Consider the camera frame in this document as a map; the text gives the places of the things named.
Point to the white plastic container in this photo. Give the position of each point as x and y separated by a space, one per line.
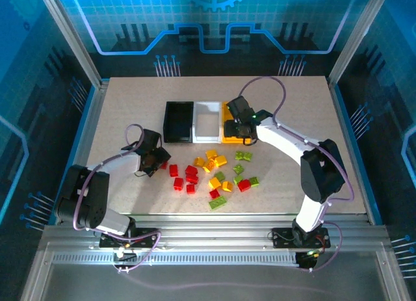
208 106

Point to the red lego brick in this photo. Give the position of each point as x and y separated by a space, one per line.
244 185
214 193
190 188
191 169
192 178
173 170
164 165
178 183

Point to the aluminium frame cross rail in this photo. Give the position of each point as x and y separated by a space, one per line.
211 229

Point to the aluminium frame side rail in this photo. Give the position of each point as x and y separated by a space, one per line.
92 119
346 135

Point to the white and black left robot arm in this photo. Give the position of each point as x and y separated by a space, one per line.
120 164

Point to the black plastic container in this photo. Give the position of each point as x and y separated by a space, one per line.
178 125

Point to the yellow plastic container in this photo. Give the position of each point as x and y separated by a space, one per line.
225 110

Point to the aluminium frame post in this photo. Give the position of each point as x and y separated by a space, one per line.
356 37
79 47

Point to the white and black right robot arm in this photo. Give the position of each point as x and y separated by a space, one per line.
286 141

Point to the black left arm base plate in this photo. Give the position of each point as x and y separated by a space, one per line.
146 237

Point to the long green lego brick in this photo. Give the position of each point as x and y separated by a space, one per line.
217 203

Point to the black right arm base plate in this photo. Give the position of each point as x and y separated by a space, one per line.
279 237

